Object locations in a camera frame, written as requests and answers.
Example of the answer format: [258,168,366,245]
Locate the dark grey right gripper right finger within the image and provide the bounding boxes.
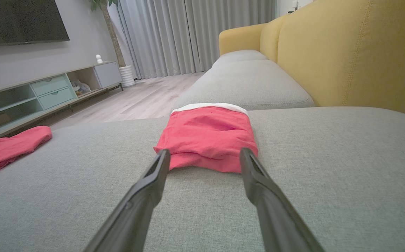
[240,147,325,252]

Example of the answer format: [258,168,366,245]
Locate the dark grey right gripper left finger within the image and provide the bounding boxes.
[83,149,171,252]

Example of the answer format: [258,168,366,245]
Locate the red shorts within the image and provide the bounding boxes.
[153,103,259,174]

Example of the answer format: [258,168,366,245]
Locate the red jersey with white sleeves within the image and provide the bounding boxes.
[0,126,53,179]

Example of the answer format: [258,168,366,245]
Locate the large grey sofa seat cushion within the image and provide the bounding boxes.
[0,107,405,252]

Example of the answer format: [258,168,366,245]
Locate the white ribbed plant pot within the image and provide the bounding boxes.
[119,65,137,88]

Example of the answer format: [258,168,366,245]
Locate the small toys in cabinet shelf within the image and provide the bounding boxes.
[71,79,92,96]

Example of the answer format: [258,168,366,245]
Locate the mint green cabinet drawer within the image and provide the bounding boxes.
[38,87,77,110]
[31,75,70,97]

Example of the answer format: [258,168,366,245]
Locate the white cabinet door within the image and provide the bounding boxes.
[94,62,123,89]

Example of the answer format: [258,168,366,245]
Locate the long low TV cabinet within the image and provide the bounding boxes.
[0,61,124,145]

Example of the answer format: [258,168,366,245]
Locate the small grey sofa seat cushion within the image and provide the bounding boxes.
[211,49,268,69]

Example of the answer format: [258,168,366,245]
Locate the narrow yellow sofa backrest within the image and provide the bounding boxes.
[260,14,289,63]

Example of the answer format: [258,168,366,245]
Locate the indoor plant with brown trunk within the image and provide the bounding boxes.
[90,0,127,68]

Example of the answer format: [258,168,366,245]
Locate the yellow sofa armrest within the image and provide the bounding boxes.
[218,23,268,56]

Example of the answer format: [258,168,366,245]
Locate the grey pleated curtain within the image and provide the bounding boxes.
[117,0,277,80]

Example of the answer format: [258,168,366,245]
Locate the black flat television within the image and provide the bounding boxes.
[0,0,70,49]

